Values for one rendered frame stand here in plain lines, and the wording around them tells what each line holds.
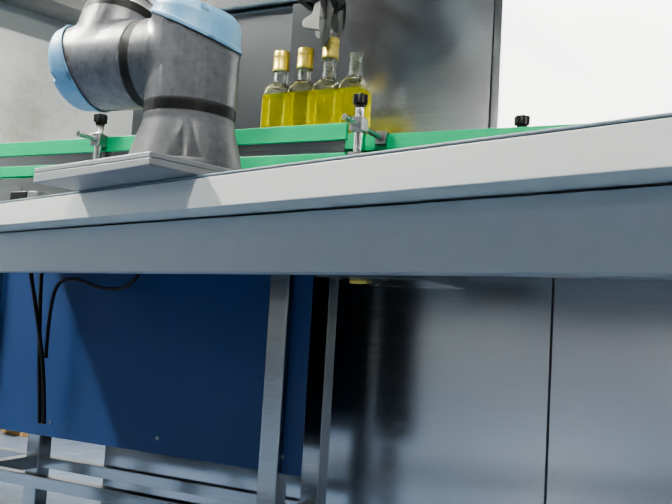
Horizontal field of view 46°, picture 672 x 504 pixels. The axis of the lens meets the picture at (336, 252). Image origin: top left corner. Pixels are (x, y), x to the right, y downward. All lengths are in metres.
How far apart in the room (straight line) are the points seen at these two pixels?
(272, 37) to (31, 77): 3.39
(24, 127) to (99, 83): 4.05
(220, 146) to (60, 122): 4.28
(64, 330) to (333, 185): 1.17
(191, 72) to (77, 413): 0.95
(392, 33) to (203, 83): 0.83
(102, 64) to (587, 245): 0.69
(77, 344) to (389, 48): 0.91
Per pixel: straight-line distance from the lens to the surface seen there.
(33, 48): 5.26
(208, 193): 0.82
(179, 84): 1.00
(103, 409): 1.72
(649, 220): 0.58
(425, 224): 0.68
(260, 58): 1.95
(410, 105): 1.71
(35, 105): 5.19
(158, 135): 0.99
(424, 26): 1.75
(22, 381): 1.88
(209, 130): 0.99
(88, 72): 1.10
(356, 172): 0.68
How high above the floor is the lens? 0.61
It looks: 5 degrees up
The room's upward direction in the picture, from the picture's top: 3 degrees clockwise
